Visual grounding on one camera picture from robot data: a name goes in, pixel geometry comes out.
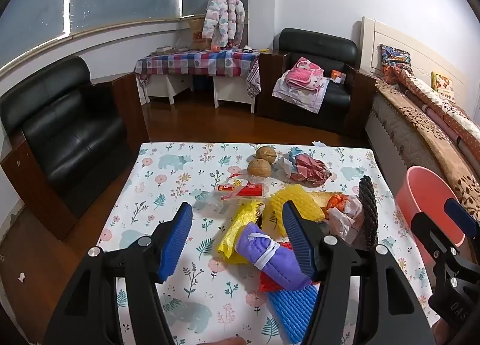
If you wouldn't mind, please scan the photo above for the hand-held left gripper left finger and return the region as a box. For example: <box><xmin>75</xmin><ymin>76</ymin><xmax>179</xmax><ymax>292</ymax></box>
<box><xmin>43</xmin><ymin>201</ymin><xmax>194</xmax><ymax>345</ymax></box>

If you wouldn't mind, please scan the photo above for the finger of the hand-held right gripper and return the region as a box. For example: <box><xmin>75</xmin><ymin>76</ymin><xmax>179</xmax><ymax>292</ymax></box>
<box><xmin>444</xmin><ymin>198</ymin><xmax>480</xmax><ymax>238</ymax></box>
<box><xmin>410</xmin><ymin>212</ymin><xmax>457</xmax><ymax>268</ymax></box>

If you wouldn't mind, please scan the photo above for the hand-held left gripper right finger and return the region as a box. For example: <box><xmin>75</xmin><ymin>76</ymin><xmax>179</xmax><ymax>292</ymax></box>
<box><xmin>281</xmin><ymin>200</ymin><xmax>437</xmax><ymax>345</ymax></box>

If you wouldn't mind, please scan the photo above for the purple face mask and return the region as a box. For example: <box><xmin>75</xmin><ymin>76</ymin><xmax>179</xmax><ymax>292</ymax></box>
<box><xmin>234</xmin><ymin>224</ymin><xmax>314</xmax><ymax>291</ymax></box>

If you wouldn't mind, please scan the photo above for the pink plastic bucket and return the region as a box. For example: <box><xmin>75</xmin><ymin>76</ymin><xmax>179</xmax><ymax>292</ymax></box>
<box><xmin>395</xmin><ymin>166</ymin><xmax>466</xmax><ymax>267</ymax></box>

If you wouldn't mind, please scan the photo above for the yellow plastic bag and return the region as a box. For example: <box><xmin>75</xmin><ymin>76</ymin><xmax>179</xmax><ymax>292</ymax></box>
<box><xmin>217</xmin><ymin>200</ymin><xmax>265</xmax><ymax>265</ymax></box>

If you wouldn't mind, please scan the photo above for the red snack wrapper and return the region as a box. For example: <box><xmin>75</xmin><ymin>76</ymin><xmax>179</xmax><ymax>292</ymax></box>
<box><xmin>214</xmin><ymin>176</ymin><xmax>269</xmax><ymax>201</ymax></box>

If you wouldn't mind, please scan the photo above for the yellow foam net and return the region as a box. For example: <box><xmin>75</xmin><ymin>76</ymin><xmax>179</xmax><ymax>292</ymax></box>
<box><xmin>262</xmin><ymin>184</ymin><xmax>327</xmax><ymax>237</ymax></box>

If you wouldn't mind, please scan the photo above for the white crumpled plastic bag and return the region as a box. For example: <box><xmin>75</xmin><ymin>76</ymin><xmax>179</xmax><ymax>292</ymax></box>
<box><xmin>327</xmin><ymin>197</ymin><xmax>365</xmax><ymax>245</ymax></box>

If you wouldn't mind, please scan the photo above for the floral bear tablecloth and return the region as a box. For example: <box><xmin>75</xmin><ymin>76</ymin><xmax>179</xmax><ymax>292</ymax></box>
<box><xmin>95</xmin><ymin>142</ymin><xmax>441</xmax><ymax>345</ymax></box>

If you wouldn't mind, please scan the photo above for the crumpled red paper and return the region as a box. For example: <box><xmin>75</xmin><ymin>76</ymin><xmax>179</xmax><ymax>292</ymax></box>
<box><xmin>288</xmin><ymin>152</ymin><xmax>332</xmax><ymax>186</ymax></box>

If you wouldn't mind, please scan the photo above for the black foam net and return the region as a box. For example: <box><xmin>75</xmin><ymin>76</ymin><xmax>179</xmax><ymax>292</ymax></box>
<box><xmin>358</xmin><ymin>175</ymin><xmax>379</xmax><ymax>252</ymax></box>

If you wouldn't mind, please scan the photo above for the brown walnut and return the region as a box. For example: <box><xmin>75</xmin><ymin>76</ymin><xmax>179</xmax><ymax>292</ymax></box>
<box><xmin>256</xmin><ymin>146</ymin><xmax>277</xmax><ymax>163</ymax></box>
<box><xmin>247</xmin><ymin>159</ymin><xmax>271</xmax><ymax>178</ymax></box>

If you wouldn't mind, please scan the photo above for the blue foam net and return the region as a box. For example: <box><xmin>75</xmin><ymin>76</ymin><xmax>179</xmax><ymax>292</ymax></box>
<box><xmin>267</xmin><ymin>285</ymin><xmax>323</xmax><ymax>344</ymax></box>

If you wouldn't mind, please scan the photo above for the blue white crumpled wrapper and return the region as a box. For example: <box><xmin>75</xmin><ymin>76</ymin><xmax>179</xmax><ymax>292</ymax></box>
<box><xmin>283</xmin><ymin>146</ymin><xmax>305</xmax><ymax>177</ymax></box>

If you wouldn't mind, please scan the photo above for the brown floral blanket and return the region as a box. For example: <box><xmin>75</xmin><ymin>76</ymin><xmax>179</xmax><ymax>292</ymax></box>
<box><xmin>375</xmin><ymin>79</ymin><xmax>480</xmax><ymax>211</ymax></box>

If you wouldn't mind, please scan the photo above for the bed with white headboard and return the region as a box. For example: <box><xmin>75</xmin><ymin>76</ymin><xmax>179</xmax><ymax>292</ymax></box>
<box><xmin>360</xmin><ymin>16</ymin><xmax>480</xmax><ymax>218</ymax></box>

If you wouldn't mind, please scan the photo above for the pale printed cloth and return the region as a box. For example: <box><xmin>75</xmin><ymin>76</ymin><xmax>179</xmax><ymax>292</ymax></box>
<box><xmin>272</xmin><ymin>75</ymin><xmax>331</xmax><ymax>114</ymax></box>

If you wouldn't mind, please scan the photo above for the yellow floral pillow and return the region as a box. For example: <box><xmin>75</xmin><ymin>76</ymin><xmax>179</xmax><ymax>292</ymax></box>
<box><xmin>430</xmin><ymin>72</ymin><xmax>456</xmax><ymax>102</ymax></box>

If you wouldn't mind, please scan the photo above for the white desk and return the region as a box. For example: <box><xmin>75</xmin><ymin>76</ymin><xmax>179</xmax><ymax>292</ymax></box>
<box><xmin>137</xmin><ymin>74</ymin><xmax>257</xmax><ymax>113</ymax></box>

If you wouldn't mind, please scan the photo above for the pink blanket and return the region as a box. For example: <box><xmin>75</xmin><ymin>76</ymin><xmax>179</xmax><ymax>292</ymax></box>
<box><xmin>286</xmin><ymin>57</ymin><xmax>325</xmax><ymax>90</ymax></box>

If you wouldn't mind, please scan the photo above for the black leather sofa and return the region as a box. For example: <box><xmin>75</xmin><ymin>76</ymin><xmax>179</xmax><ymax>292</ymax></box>
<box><xmin>0</xmin><ymin>55</ymin><xmax>151</xmax><ymax>242</ymax></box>

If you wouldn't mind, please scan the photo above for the colourful printed pillow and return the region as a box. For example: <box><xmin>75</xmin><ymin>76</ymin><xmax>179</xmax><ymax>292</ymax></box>
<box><xmin>379</xmin><ymin>44</ymin><xmax>411</xmax><ymax>68</ymax></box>

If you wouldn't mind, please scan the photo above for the checked tablecloth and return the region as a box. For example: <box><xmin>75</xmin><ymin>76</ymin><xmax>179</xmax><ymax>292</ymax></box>
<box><xmin>135</xmin><ymin>49</ymin><xmax>261</xmax><ymax>98</ymax></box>

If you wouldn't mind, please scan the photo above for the black leather armchair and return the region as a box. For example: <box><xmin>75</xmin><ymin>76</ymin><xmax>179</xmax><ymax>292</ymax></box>
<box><xmin>257</xmin><ymin>28</ymin><xmax>377</xmax><ymax>139</ymax></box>

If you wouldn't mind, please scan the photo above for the brown paper bag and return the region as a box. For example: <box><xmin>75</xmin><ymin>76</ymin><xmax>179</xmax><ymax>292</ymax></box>
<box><xmin>188</xmin><ymin>19</ymin><xmax>212</xmax><ymax>49</ymax></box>

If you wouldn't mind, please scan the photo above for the pink puffer jacket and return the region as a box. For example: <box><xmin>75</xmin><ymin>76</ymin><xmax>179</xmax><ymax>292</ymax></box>
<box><xmin>202</xmin><ymin>0</ymin><xmax>245</xmax><ymax>47</ymax></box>

